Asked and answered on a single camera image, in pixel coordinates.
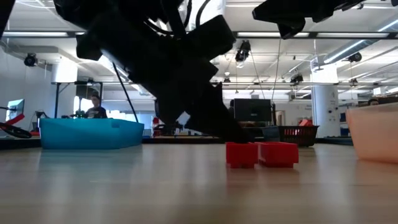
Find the stack of red bins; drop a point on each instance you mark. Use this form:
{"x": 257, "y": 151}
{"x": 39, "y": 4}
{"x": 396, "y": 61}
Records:
{"x": 155, "y": 121}

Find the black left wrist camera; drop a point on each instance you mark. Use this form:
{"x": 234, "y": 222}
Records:
{"x": 211, "y": 37}

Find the red and black equipment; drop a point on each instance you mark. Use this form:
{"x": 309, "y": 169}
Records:
{"x": 14, "y": 119}

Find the orange translucent plastic bin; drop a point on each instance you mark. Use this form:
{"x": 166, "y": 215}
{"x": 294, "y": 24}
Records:
{"x": 376, "y": 133}

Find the blue plastic bin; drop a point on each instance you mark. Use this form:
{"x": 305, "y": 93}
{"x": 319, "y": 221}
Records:
{"x": 87, "y": 133}

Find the red toy brick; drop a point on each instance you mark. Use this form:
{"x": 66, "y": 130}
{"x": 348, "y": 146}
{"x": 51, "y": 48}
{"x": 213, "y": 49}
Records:
{"x": 242, "y": 155}
{"x": 278, "y": 154}

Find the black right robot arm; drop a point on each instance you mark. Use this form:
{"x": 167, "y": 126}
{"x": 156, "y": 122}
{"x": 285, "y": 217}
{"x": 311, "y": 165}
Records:
{"x": 335, "y": 4}

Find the black ceiling camera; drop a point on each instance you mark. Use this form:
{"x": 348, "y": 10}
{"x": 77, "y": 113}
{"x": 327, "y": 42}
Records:
{"x": 242, "y": 51}
{"x": 30, "y": 59}
{"x": 355, "y": 57}
{"x": 297, "y": 78}

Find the long ceiling light bar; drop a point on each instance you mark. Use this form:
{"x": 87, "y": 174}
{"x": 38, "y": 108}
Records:
{"x": 351, "y": 35}

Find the person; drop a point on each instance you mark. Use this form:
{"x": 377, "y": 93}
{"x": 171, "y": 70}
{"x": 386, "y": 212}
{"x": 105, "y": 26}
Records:
{"x": 373, "y": 102}
{"x": 96, "y": 112}

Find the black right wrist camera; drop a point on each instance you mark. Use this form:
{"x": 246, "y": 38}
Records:
{"x": 290, "y": 31}

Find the black frame stand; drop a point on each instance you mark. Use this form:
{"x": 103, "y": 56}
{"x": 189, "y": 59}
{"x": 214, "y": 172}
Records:
{"x": 57, "y": 99}

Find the white round column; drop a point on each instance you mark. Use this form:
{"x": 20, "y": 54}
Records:
{"x": 325, "y": 105}
{"x": 63, "y": 73}

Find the black computer monitor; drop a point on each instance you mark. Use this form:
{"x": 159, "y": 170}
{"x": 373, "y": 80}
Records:
{"x": 255, "y": 110}

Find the lit computer monitor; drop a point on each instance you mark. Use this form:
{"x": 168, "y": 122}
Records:
{"x": 15, "y": 109}

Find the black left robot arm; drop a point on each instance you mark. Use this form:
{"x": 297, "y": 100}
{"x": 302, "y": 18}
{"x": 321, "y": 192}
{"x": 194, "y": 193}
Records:
{"x": 93, "y": 15}

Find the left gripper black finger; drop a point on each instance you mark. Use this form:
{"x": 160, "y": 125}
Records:
{"x": 169, "y": 109}
{"x": 214, "y": 118}

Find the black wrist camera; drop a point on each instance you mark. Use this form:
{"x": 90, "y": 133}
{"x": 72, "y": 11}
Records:
{"x": 290, "y": 31}
{"x": 211, "y": 37}

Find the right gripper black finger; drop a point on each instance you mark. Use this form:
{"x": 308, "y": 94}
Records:
{"x": 269, "y": 11}

